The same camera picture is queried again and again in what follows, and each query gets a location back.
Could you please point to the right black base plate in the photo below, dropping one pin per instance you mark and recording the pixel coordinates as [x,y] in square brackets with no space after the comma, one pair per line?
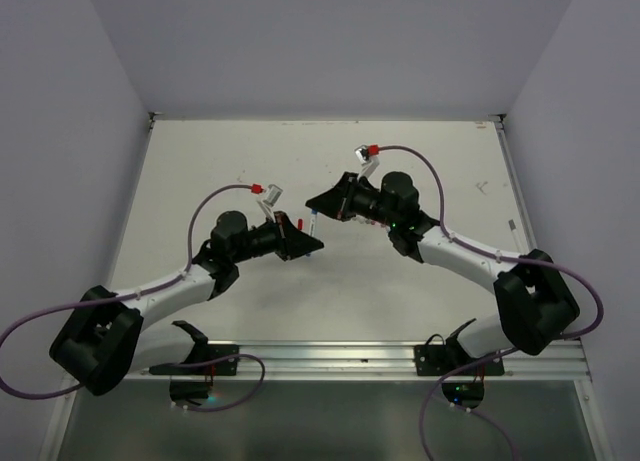
[438,359]

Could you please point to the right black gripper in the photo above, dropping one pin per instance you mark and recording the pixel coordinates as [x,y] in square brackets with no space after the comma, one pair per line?
[339,198]

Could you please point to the white pen blue cap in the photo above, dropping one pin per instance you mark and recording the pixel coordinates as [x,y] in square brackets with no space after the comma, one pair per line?
[312,222]

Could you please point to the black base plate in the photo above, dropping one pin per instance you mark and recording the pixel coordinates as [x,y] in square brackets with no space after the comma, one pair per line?
[438,359]
[226,356]

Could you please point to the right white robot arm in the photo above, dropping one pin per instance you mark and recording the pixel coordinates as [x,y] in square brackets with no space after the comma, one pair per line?
[534,303]

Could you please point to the aluminium front rail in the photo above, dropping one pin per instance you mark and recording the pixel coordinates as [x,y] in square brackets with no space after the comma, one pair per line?
[346,360]

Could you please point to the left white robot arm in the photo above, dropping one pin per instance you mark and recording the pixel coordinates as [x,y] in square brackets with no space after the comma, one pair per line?
[97,343]

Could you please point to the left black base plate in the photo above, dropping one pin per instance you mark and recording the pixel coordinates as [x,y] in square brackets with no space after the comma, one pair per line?
[226,356]

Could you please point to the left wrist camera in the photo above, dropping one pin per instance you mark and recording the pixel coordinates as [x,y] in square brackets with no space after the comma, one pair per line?
[267,200]

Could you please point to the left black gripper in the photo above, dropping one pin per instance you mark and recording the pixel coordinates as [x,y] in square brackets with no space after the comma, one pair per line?
[291,242]

